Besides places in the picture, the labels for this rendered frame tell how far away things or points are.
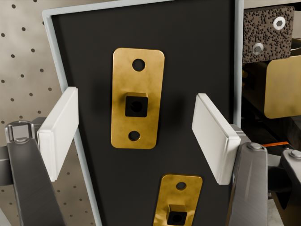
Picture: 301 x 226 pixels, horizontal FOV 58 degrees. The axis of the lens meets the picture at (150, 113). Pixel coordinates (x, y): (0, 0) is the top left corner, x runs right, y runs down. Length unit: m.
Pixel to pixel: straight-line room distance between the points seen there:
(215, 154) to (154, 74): 0.08
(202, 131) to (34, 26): 0.57
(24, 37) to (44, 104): 0.17
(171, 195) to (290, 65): 0.19
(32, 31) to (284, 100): 0.55
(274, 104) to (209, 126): 0.19
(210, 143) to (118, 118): 0.08
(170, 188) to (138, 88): 0.10
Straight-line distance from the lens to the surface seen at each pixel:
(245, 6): 0.31
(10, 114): 0.79
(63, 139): 0.16
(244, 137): 0.17
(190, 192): 0.27
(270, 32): 0.30
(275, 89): 0.34
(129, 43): 0.21
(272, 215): 0.40
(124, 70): 0.21
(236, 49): 0.22
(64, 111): 0.16
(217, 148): 0.16
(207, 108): 0.18
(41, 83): 0.73
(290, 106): 0.36
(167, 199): 0.27
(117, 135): 0.23
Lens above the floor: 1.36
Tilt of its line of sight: 66 degrees down
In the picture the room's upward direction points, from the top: 170 degrees clockwise
